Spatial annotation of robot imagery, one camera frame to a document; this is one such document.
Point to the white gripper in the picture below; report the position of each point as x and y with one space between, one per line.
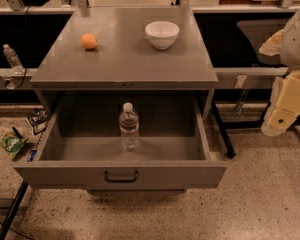
297 44

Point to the clear plastic water bottle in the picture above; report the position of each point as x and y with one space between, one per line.
129 126

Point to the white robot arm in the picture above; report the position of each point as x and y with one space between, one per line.
277 84

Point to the open grey top drawer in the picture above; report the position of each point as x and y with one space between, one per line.
83 141

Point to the clear background water bottle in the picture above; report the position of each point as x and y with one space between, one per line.
13 59

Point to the white ceramic bowl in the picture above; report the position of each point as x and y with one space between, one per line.
162 34

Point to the grey metal cabinet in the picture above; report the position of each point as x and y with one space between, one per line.
123 57

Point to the orange fruit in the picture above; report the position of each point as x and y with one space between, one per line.
88 41

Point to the black packet on floor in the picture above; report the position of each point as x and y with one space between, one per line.
38 120

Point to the green snack bag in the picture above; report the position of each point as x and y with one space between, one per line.
12 144

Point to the black floor stand leg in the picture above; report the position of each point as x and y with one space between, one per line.
13 210

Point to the black drawer handle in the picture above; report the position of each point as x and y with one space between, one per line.
121 179

